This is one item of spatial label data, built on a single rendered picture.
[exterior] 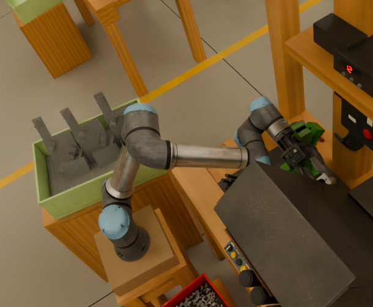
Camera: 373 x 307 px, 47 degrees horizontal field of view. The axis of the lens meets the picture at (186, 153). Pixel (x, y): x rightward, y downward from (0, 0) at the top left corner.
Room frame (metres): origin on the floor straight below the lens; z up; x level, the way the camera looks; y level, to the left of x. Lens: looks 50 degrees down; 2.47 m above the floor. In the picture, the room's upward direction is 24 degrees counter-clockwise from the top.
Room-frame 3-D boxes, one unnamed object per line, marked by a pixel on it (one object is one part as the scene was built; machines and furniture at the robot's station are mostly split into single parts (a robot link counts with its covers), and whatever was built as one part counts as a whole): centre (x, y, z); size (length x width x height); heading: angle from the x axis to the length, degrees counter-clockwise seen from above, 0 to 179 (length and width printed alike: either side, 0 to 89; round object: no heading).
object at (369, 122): (0.72, -0.56, 1.42); 0.17 x 0.12 x 0.15; 9
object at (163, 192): (1.59, 0.46, 0.39); 0.68 x 0.52 x 0.79; 90
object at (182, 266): (0.95, 0.36, 0.83); 0.32 x 0.32 x 0.04; 6
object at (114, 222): (0.96, 0.35, 1.10); 0.13 x 0.12 x 0.14; 170
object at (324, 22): (0.90, -0.54, 1.59); 0.15 x 0.07 x 0.07; 9
